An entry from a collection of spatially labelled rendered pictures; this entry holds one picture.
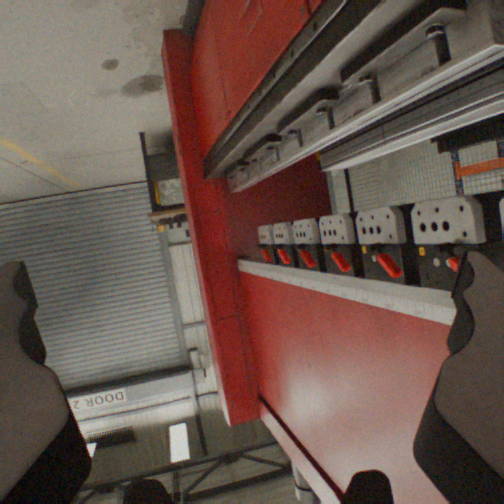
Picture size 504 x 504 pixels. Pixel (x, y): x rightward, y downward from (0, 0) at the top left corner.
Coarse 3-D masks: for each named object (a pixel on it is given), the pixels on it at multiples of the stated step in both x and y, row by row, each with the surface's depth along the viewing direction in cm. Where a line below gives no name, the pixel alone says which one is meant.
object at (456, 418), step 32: (480, 256) 10; (480, 288) 9; (480, 320) 8; (480, 352) 7; (448, 384) 6; (480, 384) 6; (448, 416) 6; (480, 416) 6; (416, 448) 7; (448, 448) 6; (480, 448) 5; (448, 480) 6; (480, 480) 5
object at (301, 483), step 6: (294, 468) 203; (294, 474) 216; (300, 474) 198; (300, 480) 199; (306, 480) 197; (300, 486) 200; (306, 486) 198; (300, 492) 199; (306, 492) 197; (312, 492) 196; (300, 498) 200; (306, 498) 197; (312, 498) 196; (318, 498) 197
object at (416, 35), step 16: (432, 0) 51; (448, 0) 50; (464, 0) 51; (416, 16) 54; (432, 16) 52; (448, 16) 52; (400, 32) 59; (416, 32) 57; (368, 48) 67; (384, 48) 63; (400, 48) 62; (352, 64) 73; (368, 64) 69; (384, 64) 69; (352, 80) 76
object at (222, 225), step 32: (192, 128) 208; (192, 160) 208; (192, 192) 208; (224, 192) 213; (256, 192) 219; (288, 192) 224; (320, 192) 230; (192, 224) 215; (224, 224) 214; (256, 224) 219; (224, 256) 214; (256, 256) 219; (224, 288) 215; (224, 320) 215; (224, 352) 215; (224, 384) 216; (256, 384) 221; (256, 416) 221
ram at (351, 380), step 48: (288, 288) 144; (384, 288) 85; (288, 336) 154; (336, 336) 112; (384, 336) 88; (432, 336) 72; (288, 384) 165; (336, 384) 118; (384, 384) 91; (432, 384) 74; (336, 432) 124; (384, 432) 94; (336, 480) 130
